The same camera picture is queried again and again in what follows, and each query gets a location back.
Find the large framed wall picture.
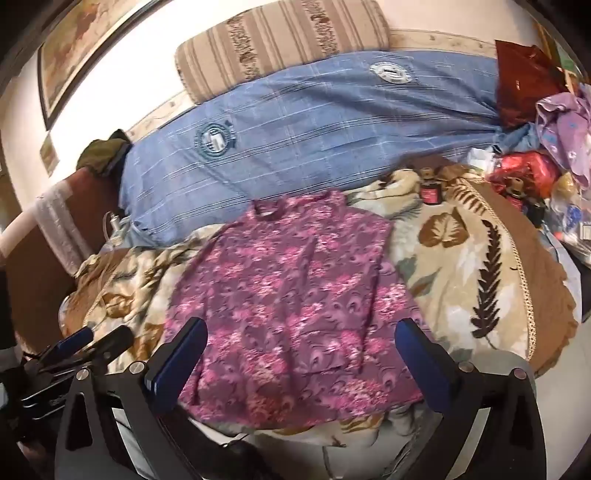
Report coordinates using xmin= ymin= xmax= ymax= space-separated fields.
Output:
xmin=37 ymin=0 xmax=171 ymax=132

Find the white cloth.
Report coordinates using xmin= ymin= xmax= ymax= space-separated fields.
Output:
xmin=0 ymin=182 xmax=95 ymax=278

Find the purple floral shirt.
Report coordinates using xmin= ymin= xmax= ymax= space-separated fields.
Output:
xmin=164 ymin=189 xmax=435 ymax=428

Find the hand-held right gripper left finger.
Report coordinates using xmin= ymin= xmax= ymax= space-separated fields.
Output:
xmin=54 ymin=317 xmax=208 ymax=480

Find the olive green cloth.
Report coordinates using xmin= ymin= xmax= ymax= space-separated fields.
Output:
xmin=76 ymin=129 xmax=132 ymax=178

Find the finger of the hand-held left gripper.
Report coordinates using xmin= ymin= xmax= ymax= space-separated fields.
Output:
xmin=39 ymin=325 xmax=96 ymax=370
xmin=69 ymin=325 xmax=135 ymax=371

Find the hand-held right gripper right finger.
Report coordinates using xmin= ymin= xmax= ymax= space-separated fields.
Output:
xmin=394 ymin=318 xmax=548 ymax=480

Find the blue plaid blanket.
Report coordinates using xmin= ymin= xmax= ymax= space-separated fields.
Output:
xmin=119 ymin=50 xmax=539 ymax=247

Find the small framed wall picture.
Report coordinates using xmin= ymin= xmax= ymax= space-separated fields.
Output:
xmin=39 ymin=131 xmax=61 ymax=175

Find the leaf print blanket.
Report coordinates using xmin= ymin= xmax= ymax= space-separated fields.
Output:
xmin=60 ymin=164 xmax=579 ymax=480

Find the striped beige cushion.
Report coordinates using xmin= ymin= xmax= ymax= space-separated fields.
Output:
xmin=175 ymin=0 xmax=392 ymax=106

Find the dark red bag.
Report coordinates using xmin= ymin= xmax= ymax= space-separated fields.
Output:
xmin=495 ymin=39 xmax=573 ymax=130

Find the purple printed cloth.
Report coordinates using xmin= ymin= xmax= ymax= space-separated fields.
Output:
xmin=536 ymin=92 xmax=591 ymax=185

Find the small red jar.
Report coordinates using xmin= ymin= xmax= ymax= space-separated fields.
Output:
xmin=418 ymin=178 xmax=441 ymax=206

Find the brown sofa armrest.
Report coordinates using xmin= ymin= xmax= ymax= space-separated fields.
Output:
xmin=9 ymin=166 xmax=121 ymax=356

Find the red foil bag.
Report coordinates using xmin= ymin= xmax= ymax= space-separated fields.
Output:
xmin=489 ymin=151 xmax=559 ymax=197

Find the clear plastic bag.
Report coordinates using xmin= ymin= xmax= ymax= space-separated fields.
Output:
xmin=545 ymin=175 xmax=591 ymax=259

